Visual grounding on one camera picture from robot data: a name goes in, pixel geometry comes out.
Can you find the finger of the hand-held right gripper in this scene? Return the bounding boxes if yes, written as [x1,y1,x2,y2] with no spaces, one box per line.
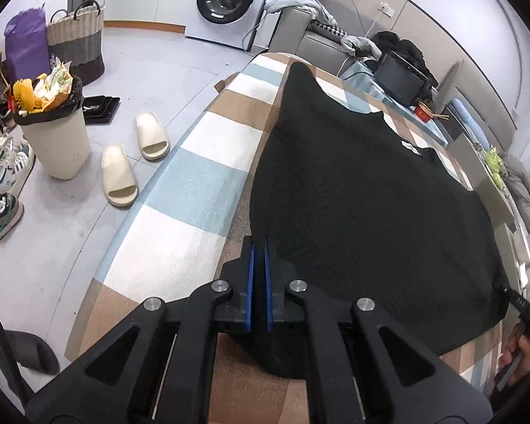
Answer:
[494,282,530,319]

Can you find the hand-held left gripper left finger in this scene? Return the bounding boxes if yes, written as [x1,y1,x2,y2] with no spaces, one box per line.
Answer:
[24,235,259,424]

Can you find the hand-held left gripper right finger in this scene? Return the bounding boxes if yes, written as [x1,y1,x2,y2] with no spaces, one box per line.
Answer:
[264,236,493,424]

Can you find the black knit sweater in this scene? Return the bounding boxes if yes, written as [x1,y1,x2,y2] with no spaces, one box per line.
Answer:
[249,61,511,381]

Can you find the person's right hand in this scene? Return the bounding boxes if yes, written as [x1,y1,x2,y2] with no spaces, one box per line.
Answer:
[499,331,530,387]

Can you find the checkered blanket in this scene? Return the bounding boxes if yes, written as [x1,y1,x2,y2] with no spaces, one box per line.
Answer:
[64,52,504,424]

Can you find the grey padded jacket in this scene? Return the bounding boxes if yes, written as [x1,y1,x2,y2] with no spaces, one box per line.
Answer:
[501,152,530,230]

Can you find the green plush items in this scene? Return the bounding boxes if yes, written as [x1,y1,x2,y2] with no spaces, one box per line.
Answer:
[483,146,508,190]

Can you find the cream slipper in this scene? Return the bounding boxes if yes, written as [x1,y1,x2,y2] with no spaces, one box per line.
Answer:
[135,112,171,161]
[101,144,139,207]

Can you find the blue pillow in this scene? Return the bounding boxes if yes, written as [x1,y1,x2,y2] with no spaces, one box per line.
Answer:
[446,98,491,146]

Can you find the red cup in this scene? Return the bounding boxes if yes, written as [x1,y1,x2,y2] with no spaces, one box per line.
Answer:
[414,101,449,122]

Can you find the light blue tablecloth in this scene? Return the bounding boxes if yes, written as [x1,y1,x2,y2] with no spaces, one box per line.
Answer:
[340,64,449,146]

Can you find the black tray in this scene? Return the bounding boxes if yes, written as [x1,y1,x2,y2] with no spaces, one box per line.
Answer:
[82,94,121,124]

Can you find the dark grey slipper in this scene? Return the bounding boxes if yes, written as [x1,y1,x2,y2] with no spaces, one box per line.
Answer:
[0,330,61,375]

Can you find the cream trash bin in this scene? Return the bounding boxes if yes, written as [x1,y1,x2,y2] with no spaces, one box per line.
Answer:
[12,75,92,181]

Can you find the grey sofa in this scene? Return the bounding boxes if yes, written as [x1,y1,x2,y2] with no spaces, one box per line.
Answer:
[269,4,381,76]

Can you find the black tablet screen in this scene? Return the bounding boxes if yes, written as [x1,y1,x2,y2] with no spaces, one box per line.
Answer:
[375,51,427,107]

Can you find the grey garment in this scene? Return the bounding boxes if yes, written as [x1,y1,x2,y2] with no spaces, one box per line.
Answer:
[340,34,383,59]

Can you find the black pole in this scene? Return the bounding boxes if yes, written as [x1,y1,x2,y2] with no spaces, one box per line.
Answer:
[0,287,34,407]

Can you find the teal and grey sneaker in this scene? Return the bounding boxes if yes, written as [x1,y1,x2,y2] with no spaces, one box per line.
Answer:
[0,192,25,246]

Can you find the houndstooth pillow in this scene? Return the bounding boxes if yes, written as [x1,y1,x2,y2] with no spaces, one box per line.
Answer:
[311,18,349,38]

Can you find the white sneaker with green stripes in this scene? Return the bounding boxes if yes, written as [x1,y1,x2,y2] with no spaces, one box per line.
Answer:
[0,135,36,199]

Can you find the black jacket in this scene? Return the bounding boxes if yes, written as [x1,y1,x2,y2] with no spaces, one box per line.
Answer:
[373,31,438,87]

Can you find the crumpled food wrappers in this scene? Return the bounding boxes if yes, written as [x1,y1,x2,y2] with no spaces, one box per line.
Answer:
[34,63,73,107]

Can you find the light blue garment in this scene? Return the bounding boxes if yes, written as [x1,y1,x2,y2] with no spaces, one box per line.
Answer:
[264,0,336,25]

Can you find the yellow mesh packaging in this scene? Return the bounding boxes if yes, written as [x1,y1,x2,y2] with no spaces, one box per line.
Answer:
[12,78,42,113]

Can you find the woven laundry basket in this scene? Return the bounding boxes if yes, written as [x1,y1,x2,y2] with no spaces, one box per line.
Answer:
[46,0,106,86]

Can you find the purple bag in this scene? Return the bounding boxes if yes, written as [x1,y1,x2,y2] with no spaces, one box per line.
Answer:
[4,5,51,84]

